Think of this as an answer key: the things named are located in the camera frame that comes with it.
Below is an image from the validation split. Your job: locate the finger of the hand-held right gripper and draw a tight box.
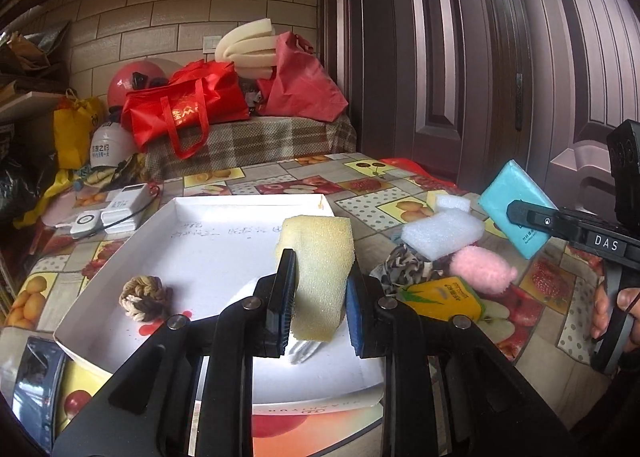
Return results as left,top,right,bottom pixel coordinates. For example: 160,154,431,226
506,200,576,242

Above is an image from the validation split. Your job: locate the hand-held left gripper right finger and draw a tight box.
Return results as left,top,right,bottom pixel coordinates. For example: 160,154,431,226
346,264,581,457

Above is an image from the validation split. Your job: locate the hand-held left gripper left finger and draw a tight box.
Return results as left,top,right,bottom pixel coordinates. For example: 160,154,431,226
52,248,301,457

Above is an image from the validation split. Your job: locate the teal tissue pack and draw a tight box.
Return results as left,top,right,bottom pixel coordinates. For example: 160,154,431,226
479,160,558,260

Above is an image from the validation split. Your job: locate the yellow coarse sponge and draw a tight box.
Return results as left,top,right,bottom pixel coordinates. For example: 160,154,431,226
275,216,357,342

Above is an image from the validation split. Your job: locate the leopard print scrunchie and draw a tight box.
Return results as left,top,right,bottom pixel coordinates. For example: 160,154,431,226
370,243,451,297

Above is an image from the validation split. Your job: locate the pink fluffy sponge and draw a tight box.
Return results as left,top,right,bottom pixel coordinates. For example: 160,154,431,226
450,245,518,295

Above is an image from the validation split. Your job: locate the yellow tissue pack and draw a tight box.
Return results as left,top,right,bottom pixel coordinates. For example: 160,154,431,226
397,276,486,323

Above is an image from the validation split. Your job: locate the white cardboard box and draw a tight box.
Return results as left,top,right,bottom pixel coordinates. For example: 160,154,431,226
52,194,386,410

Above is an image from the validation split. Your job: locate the large white foam block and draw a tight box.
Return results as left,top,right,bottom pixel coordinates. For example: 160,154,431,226
401,210,485,262

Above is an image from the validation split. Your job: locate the person's right hand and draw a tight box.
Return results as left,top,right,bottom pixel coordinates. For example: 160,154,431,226
589,282,640,344

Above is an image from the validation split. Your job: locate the small white foam piece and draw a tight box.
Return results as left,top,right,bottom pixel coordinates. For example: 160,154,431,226
434,194,472,214

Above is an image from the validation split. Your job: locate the fruit print tablecloth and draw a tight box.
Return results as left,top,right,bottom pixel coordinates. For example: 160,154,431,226
0,152,621,457

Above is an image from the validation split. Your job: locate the plaid covered bench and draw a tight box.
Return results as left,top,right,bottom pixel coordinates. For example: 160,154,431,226
145,114,358,180

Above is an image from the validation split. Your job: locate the white flat case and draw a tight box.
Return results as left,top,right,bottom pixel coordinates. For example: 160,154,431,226
100,210,143,234

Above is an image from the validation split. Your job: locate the brown panelled door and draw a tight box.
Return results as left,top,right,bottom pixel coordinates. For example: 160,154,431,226
345,0,640,218

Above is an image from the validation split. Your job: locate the white power bank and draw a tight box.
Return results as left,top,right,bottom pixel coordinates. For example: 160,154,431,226
106,183,151,213

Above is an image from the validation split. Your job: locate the white round-button device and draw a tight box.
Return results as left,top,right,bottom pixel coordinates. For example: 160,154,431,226
70,211,103,238

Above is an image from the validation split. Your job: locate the dark packaged item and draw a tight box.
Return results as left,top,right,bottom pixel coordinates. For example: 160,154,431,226
240,80,271,115

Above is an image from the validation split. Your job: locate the red tote bag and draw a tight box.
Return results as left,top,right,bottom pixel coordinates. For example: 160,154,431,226
121,60,251,160

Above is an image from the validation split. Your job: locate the dark red cloth bag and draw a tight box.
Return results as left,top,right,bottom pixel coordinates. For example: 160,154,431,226
256,31,349,122

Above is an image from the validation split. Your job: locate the white helmet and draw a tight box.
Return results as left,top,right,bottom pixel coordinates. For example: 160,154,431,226
90,120,138,169

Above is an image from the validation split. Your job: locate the dark blue glossy object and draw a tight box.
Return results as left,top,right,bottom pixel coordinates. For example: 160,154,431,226
10,336,67,453

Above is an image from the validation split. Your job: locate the cream foam roll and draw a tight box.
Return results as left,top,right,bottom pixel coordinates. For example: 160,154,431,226
216,20,283,80

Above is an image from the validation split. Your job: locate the yellow shopping bag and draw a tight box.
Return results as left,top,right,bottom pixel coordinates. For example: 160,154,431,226
52,88,106,170

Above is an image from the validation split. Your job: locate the red helmet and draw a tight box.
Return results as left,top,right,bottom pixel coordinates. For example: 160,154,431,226
107,57,173,110

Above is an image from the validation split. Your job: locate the black plastic bag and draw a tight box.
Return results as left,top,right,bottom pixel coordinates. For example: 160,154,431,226
0,152,56,228

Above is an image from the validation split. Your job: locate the wooden shelf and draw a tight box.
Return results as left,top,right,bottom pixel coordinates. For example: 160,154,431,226
0,17,71,138

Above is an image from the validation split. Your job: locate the brown bag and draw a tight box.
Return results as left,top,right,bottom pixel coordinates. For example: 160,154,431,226
0,20,71,75

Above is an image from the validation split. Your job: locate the door handle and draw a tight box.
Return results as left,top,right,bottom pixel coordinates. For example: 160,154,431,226
513,72,524,132

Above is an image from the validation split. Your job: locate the beige rope knot ball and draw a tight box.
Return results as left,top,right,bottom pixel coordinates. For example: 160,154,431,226
118,275,172,322

